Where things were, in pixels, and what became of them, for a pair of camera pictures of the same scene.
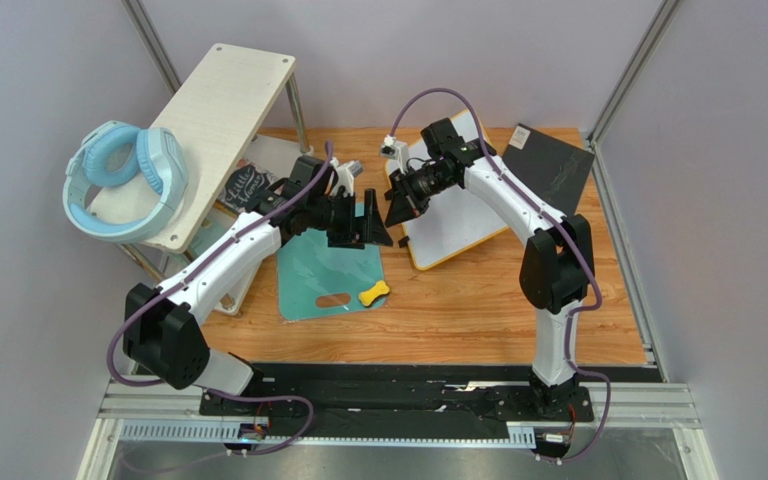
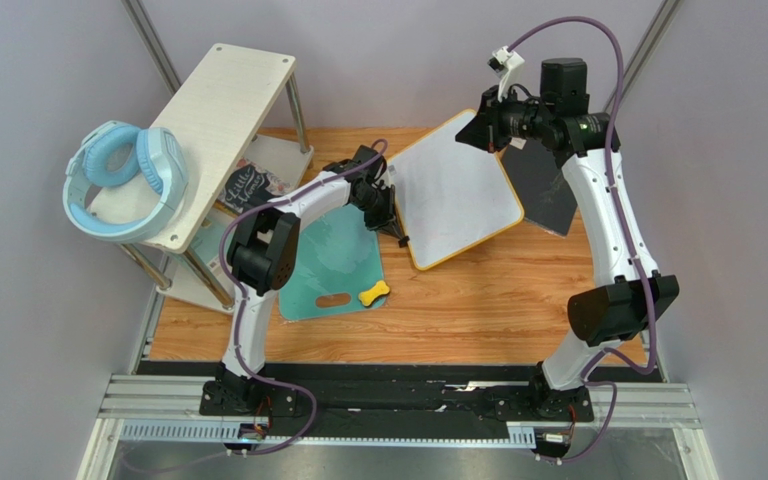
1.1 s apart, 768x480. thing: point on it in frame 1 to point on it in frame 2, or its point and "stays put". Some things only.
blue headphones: (118, 153) stays put
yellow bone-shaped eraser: (366, 297) stays put
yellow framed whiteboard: (454, 220) stays put
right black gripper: (408, 193) to (490, 123)
